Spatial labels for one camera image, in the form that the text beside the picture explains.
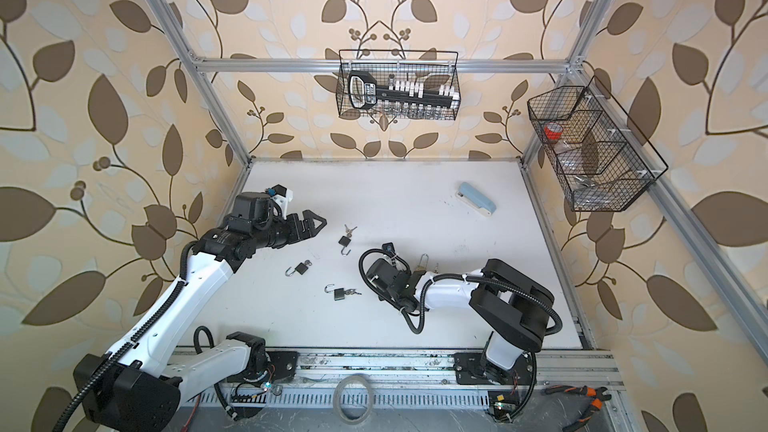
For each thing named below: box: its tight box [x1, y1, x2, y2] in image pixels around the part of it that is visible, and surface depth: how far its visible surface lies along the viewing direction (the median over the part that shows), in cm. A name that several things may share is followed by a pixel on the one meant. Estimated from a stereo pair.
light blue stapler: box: [455, 182, 497, 216], surface depth 107 cm
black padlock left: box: [285, 260, 312, 277], surface depth 93 cm
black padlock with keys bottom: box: [324, 284, 362, 301], surface depth 88 cm
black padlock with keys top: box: [338, 224, 358, 256], surface depth 101 cm
